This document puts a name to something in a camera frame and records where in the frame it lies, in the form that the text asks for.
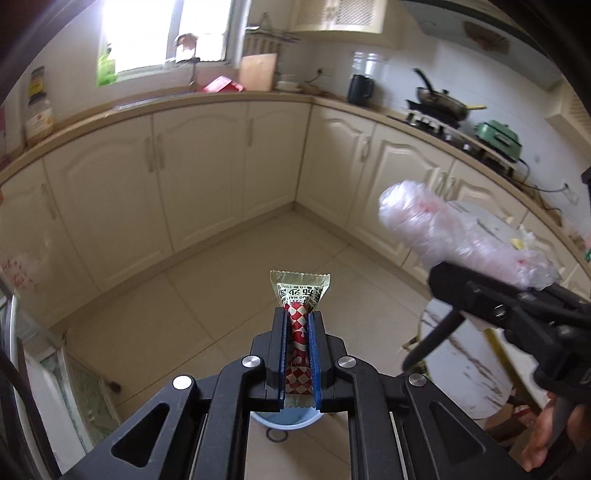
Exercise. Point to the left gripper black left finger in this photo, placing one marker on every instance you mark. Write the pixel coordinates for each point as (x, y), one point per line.
(276, 361)

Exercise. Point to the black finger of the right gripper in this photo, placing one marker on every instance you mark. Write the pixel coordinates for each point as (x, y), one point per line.
(472, 292)
(569, 300)

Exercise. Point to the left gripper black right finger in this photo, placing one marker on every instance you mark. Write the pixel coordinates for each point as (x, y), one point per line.
(322, 371)

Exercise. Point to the red checkered snack wrapper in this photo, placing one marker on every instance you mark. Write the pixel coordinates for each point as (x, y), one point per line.
(299, 294)

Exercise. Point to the clear plastic bag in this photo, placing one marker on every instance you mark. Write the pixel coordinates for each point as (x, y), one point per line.
(465, 234)

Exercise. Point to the blue plastic trash bucket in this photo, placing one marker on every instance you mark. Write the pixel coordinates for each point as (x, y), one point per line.
(288, 419)

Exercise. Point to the kitchen faucet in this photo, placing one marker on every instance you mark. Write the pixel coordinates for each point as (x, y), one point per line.
(186, 53)

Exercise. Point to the person's right hand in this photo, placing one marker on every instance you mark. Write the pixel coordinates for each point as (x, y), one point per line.
(577, 427)

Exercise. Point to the round white marble table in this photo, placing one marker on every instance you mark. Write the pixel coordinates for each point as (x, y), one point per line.
(475, 367)

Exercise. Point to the black gas stove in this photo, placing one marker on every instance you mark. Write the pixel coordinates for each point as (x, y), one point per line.
(460, 141)

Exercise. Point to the green electric cooker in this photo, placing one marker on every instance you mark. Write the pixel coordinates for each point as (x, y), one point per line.
(501, 138)

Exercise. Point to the black wok with lid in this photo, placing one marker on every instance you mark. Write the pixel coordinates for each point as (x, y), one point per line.
(442, 100)

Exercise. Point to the black electric kettle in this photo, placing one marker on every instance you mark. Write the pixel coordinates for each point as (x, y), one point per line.
(361, 89)

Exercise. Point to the range hood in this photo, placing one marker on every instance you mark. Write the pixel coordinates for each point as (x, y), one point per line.
(482, 27)

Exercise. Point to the white bowls stack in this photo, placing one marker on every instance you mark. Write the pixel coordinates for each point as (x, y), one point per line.
(286, 83)

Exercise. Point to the wooden cutting board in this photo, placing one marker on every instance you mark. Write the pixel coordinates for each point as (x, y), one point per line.
(256, 72)

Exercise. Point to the hanging utensil rack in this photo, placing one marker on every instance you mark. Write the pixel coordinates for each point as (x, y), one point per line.
(266, 30)

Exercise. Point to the clear jar with label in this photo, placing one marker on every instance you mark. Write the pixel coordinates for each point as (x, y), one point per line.
(39, 116)

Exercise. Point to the green bottle on windowsill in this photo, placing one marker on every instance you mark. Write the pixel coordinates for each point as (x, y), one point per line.
(106, 70)

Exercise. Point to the window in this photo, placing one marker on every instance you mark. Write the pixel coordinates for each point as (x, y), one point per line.
(142, 33)

